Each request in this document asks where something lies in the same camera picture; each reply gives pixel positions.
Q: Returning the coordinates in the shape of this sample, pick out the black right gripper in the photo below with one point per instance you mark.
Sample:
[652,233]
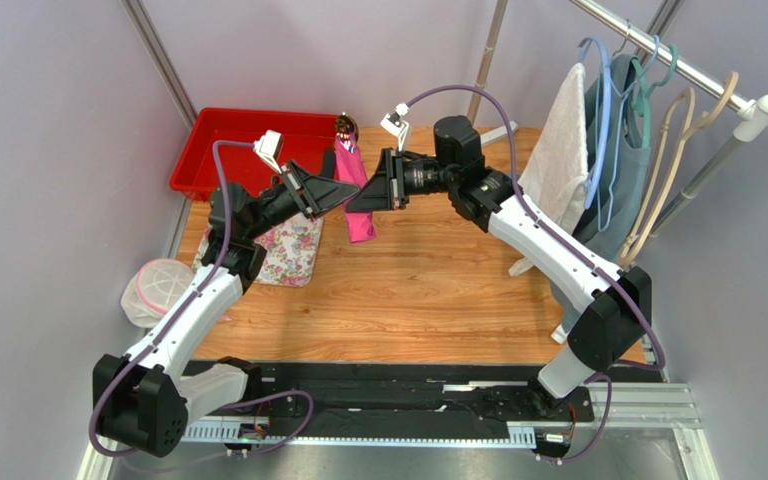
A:
[393,179]

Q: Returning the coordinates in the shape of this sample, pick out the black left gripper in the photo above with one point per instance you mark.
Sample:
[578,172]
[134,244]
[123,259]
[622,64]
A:
[318,193]

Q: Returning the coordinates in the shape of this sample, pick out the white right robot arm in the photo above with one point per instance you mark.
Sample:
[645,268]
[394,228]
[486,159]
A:
[613,304]

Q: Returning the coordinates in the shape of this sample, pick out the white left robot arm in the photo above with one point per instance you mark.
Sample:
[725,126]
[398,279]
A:
[184,319]

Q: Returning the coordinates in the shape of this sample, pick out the black object in tray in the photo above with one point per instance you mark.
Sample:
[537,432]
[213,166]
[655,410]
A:
[328,166]

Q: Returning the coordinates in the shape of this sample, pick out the floral cloth mat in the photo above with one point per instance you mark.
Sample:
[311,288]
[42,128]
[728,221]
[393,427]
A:
[291,252]

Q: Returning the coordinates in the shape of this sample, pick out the white towel on hanger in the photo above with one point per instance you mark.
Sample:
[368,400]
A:
[556,171]

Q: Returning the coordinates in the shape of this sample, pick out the white mesh laundry bag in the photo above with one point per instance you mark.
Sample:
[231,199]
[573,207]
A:
[154,290]

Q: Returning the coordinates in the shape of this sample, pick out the blue clothes hanger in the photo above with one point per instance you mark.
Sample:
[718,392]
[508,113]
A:
[597,102]

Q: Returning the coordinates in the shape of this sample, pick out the teal garment on hanger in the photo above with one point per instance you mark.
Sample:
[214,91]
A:
[604,226]

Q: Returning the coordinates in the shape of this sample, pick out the green clothes hanger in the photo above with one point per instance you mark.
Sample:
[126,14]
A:
[642,90]

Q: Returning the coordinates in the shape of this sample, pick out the metal clothes rack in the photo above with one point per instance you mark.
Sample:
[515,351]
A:
[752,112]

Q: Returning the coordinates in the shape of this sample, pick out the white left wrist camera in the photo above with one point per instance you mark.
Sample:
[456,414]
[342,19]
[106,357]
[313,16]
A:
[268,149]

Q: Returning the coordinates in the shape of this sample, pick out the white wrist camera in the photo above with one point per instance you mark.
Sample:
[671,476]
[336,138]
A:
[396,124]
[268,149]

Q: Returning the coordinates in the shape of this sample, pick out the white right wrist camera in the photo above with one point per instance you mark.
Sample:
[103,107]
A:
[396,124]

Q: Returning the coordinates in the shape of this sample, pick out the black table edge rail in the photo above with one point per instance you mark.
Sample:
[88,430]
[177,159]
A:
[401,403]

